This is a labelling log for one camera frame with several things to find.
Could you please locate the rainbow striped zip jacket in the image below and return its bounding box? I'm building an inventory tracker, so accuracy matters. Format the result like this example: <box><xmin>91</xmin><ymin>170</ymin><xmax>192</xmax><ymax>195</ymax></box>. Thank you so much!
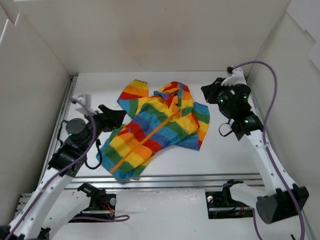
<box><xmin>96</xmin><ymin>79</ymin><xmax>210</xmax><ymax>180</ymax></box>

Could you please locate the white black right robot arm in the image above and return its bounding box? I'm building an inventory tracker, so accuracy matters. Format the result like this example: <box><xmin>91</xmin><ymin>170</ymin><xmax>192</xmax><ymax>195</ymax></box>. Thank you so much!
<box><xmin>201</xmin><ymin>77</ymin><xmax>309</xmax><ymax>224</ymax></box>

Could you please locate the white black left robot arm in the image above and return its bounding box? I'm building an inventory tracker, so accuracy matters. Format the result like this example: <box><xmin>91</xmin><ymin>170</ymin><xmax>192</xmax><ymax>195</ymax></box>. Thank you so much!
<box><xmin>0</xmin><ymin>104</ymin><xmax>126</xmax><ymax>240</ymax></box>

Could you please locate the black left wrist cable loop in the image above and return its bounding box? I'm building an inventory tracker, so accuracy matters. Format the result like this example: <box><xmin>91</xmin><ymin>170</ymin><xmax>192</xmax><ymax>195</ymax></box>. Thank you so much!
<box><xmin>84</xmin><ymin>139</ymin><xmax>103</xmax><ymax>170</ymax></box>

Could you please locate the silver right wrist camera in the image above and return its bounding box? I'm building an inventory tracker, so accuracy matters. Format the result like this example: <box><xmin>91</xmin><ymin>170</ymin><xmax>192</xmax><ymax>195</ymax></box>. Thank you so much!
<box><xmin>221</xmin><ymin>66</ymin><xmax>246</xmax><ymax>86</ymax></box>

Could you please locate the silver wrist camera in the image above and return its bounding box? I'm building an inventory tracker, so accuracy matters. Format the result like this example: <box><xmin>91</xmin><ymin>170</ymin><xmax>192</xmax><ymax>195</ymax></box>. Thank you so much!
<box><xmin>221</xmin><ymin>66</ymin><xmax>246</xmax><ymax>86</ymax></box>
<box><xmin>76</xmin><ymin>93</ymin><xmax>95</xmax><ymax>115</ymax></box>

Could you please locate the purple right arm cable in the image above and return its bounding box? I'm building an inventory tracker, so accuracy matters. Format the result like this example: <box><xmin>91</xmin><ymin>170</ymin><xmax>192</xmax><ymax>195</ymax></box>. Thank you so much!
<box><xmin>232</xmin><ymin>60</ymin><xmax>307</xmax><ymax>240</ymax></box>

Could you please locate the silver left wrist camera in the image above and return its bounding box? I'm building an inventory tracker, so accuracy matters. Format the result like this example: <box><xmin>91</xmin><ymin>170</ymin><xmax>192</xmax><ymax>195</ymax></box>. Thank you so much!
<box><xmin>76</xmin><ymin>93</ymin><xmax>95</xmax><ymax>115</ymax></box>

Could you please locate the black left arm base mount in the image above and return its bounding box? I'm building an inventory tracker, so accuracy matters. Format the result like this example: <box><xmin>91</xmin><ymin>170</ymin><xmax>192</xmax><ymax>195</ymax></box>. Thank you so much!
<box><xmin>69</xmin><ymin>183</ymin><xmax>116</xmax><ymax>223</ymax></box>

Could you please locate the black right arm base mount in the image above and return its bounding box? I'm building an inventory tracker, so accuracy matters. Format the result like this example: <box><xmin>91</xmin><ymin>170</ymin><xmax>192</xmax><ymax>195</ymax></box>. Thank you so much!
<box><xmin>205</xmin><ymin>179</ymin><xmax>253</xmax><ymax>220</ymax></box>

